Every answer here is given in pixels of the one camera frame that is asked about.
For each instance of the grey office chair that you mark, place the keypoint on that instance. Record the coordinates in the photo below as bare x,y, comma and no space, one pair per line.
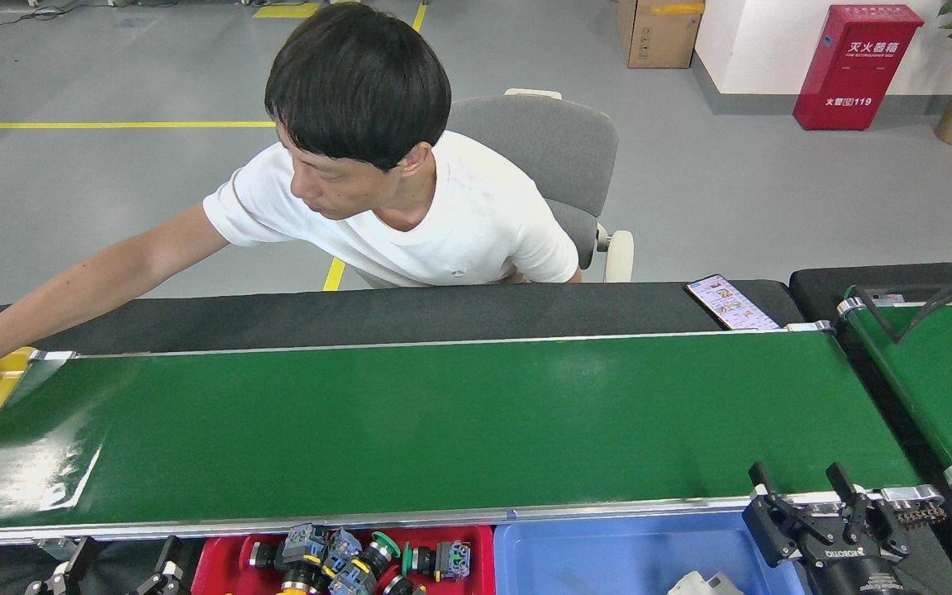
542,149

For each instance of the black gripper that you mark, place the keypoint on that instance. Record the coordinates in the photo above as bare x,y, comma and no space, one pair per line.
852,574

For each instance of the green conveyor belt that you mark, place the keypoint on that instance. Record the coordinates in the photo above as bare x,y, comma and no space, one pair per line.
939,380
443,430

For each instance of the switch with blue contact block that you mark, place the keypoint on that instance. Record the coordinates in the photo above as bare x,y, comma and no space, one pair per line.
344,545

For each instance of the red fire extinguisher cabinet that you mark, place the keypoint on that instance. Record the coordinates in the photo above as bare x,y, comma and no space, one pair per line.
856,66

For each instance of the yellow mushroom push button switch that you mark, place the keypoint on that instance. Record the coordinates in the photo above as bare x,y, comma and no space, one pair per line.
296,578

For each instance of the white circuit breaker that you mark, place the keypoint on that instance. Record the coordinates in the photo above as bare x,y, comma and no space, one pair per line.
707,585

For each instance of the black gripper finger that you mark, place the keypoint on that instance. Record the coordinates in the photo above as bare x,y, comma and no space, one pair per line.
67,574
166,574

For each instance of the red plastic tray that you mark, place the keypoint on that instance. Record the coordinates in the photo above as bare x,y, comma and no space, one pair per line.
480,570

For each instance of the person's right forearm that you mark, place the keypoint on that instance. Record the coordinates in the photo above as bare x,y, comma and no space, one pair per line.
30,318

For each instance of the smartphone with lit screen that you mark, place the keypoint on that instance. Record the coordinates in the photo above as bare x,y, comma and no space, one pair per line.
732,302

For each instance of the red mushroom push button switch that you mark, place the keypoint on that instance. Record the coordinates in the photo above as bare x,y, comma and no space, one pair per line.
304,541

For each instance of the brown cardboard box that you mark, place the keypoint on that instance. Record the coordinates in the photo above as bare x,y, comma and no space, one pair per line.
662,37

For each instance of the person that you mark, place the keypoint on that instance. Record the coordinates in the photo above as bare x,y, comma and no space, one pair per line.
443,223

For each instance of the blue plastic tray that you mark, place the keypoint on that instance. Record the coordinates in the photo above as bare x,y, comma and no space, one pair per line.
592,562

